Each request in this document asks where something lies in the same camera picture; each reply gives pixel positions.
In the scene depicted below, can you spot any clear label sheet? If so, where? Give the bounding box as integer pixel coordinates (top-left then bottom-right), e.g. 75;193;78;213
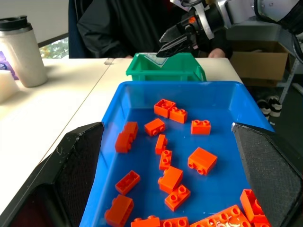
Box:
143;53;169;67

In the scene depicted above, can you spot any grey metal shelf frame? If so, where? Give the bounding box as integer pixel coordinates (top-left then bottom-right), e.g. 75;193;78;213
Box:
225;20;303;106

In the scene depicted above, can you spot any black and white shoe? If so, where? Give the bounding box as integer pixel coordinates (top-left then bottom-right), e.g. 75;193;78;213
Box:
267;95;284;118
256;99;272;121

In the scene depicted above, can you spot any person's bare hand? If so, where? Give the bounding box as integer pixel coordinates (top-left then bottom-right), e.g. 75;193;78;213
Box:
209;48;226;59

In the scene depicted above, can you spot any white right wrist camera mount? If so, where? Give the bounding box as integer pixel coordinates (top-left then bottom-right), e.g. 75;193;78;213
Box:
169;0;216;40

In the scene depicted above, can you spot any purple printed packet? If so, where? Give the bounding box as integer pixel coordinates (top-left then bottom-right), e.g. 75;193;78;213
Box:
0;50;19;81

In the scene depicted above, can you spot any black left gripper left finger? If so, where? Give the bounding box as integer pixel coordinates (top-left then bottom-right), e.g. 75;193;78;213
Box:
0;122;105;227

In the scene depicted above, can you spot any green plastic bin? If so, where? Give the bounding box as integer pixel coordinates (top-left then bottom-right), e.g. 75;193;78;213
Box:
125;52;207;82

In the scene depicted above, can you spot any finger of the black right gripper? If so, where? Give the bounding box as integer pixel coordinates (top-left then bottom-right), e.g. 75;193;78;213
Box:
159;23;188;44
156;35;191;58

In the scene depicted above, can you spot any brown cardboard box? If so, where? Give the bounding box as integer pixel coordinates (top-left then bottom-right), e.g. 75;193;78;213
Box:
229;40;290;87

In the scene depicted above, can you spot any person in black jacket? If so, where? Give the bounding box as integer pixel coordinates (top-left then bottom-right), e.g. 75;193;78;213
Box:
76;0;234;59

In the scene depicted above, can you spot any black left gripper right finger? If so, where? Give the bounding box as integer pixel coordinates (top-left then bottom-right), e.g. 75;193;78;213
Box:
231;122;303;227

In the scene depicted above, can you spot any white tumbler with black lid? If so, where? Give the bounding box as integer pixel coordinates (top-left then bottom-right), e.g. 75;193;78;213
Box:
0;15;48;88

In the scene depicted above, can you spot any long orange toy brick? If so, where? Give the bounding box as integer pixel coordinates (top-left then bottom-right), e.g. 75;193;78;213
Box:
189;204;252;227

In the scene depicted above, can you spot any blue plastic bin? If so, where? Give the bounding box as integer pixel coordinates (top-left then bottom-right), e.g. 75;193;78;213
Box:
79;80;275;227

